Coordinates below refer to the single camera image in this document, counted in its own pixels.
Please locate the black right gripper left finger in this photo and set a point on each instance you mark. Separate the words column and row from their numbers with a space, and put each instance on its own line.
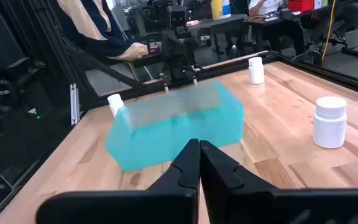
column 179, row 174

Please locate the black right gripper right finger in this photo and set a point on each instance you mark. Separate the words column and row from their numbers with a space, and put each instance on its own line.
column 225, row 183

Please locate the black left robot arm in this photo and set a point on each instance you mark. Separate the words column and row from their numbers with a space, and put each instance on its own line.
column 179, row 67

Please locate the teal translucent plastic basket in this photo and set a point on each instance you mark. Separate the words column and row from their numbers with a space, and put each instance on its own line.
column 172, row 137

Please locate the small pink object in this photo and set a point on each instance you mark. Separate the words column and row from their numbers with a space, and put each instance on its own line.
column 192, row 22

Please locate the black side table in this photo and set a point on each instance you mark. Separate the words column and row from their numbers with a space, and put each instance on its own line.
column 222, row 23

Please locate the yellow container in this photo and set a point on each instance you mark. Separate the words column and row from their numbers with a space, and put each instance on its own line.
column 217, row 8

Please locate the blue and white container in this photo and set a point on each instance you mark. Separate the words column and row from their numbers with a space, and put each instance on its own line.
column 226, row 7

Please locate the person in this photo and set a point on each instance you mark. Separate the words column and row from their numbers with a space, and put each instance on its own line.
column 340, row 34
column 264, row 6
column 89, row 25

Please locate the black office desk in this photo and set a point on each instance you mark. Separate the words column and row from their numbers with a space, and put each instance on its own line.
column 272, row 21

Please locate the silver aluminium extrusion piece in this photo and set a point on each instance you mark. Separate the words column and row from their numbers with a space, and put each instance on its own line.
column 74, row 104

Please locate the red plastic box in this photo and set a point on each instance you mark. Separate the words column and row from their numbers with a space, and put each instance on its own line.
column 300, row 4

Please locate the white carton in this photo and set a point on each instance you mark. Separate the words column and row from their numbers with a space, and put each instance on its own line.
column 317, row 3

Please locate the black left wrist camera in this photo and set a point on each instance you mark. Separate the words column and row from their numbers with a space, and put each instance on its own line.
column 177, row 15

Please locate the black aluminium cell frame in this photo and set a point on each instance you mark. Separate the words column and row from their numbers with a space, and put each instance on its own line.
column 337, row 77

